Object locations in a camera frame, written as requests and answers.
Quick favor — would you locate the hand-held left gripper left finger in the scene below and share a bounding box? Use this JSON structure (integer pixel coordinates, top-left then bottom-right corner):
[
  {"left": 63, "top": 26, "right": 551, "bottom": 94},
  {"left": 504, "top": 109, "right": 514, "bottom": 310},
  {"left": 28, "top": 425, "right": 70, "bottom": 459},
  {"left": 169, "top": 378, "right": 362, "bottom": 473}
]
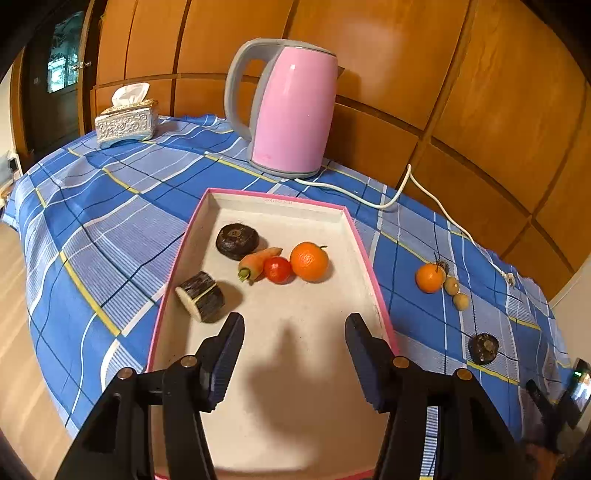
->
[{"left": 55, "top": 312, "right": 245, "bottom": 480}]

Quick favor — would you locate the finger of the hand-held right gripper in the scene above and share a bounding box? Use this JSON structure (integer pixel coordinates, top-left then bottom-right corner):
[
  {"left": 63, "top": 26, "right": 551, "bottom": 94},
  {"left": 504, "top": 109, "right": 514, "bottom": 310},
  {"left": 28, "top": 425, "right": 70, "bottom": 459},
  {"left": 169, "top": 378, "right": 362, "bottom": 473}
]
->
[{"left": 525, "top": 378, "right": 566, "bottom": 450}]

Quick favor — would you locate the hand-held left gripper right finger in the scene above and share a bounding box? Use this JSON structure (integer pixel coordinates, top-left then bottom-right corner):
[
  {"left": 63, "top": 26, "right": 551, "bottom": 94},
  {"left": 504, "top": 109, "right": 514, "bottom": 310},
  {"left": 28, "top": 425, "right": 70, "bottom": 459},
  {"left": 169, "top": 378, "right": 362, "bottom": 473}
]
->
[{"left": 345, "top": 313, "right": 532, "bottom": 480}]

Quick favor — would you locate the large dark sugarcane piece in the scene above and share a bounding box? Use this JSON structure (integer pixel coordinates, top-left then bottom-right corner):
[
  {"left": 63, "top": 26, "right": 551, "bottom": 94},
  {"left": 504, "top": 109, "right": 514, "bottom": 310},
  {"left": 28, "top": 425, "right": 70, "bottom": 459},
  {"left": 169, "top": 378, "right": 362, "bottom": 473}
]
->
[{"left": 175, "top": 271, "right": 225, "bottom": 323}]

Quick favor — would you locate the orange mandarin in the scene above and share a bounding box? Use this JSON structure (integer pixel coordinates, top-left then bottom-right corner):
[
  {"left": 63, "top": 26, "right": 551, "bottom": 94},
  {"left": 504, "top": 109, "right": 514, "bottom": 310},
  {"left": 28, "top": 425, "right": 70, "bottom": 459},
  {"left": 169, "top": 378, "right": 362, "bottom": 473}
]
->
[
  {"left": 290, "top": 241, "right": 330, "bottom": 282},
  {"left": 415, "top": 263, "right": 447, "bottom": 294}
]

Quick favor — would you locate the red tomato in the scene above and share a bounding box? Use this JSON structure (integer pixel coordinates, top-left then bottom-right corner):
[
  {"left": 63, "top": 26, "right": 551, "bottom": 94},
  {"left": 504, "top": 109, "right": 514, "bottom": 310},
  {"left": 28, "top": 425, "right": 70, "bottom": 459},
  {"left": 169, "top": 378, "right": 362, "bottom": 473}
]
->
[{"left": 264, "top": 257, "right": 295, "bottom": 284}]

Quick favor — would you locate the small orange carrot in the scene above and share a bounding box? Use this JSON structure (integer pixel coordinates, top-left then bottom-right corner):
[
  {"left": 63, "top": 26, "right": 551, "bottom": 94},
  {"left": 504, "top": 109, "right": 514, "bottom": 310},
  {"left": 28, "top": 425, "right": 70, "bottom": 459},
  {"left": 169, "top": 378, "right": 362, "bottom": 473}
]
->
[{"left": 238, "top": 247, "right": 283, "bottom": 282}]

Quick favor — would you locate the small dark water chestnut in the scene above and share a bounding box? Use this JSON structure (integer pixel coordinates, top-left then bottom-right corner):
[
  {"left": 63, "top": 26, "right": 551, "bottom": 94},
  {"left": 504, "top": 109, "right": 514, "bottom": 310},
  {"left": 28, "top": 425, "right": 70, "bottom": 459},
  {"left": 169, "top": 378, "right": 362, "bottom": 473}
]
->
[{"left": 215, "top": 223, "right": 260, "bottom": 261}]

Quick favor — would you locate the pink-rimmed white tray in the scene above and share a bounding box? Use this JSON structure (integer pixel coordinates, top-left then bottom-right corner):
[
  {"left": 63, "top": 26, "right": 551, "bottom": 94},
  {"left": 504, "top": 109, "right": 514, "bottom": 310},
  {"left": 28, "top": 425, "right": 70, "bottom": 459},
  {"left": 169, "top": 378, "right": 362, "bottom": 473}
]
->
[{"left": 145, "top": 188, "right": 400, "bottom": 480}]

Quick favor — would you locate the blue plaid tablecloth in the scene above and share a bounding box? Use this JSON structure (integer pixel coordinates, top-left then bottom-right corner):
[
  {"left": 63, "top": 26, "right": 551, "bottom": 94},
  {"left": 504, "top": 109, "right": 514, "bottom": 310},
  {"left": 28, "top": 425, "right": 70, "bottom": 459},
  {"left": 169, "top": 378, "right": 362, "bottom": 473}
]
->
[{"left": 2, "top": 113, "right": 573, "bottom": 480}]

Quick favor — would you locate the pink electric kettle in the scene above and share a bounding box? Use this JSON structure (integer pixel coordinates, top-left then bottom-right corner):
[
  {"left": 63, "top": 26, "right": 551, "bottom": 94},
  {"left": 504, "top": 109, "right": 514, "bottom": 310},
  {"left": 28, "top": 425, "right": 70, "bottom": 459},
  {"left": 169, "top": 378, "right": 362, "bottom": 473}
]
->
[{"left": 224, "top": 39, "right": 345, "bottom": 180}]

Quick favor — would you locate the silver ornate tissue box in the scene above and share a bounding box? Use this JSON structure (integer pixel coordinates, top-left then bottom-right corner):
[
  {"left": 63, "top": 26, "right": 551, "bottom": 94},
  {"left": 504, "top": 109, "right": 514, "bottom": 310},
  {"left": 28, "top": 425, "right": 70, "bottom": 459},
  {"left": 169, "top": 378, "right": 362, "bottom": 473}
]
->
[{"left": 95, "top": 82, "right": 159, "bottom": 149}]

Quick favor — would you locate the small white object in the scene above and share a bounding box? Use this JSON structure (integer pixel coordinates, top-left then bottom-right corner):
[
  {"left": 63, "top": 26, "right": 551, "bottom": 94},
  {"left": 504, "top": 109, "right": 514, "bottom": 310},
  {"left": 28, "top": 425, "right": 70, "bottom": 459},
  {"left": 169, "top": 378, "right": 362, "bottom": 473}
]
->
[{"left": 2, "top": 152, "right": 23, "bottom": 182}]

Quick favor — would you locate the dark door with glass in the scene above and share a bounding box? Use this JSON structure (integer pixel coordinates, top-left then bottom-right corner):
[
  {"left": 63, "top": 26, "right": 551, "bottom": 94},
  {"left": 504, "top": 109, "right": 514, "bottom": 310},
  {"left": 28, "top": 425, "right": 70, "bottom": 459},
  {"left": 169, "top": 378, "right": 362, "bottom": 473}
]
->
[{"left": 23, "top": 0, "right": 100, "bottom": 158}]

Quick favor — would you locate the white power cable with plug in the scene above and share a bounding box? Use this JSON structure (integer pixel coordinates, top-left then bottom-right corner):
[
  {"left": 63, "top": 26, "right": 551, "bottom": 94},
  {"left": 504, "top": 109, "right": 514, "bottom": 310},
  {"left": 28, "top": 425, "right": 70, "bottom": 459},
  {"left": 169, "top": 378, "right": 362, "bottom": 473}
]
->
[{"left": 293, "top": 164, "right": 517, "bottom": 288}]

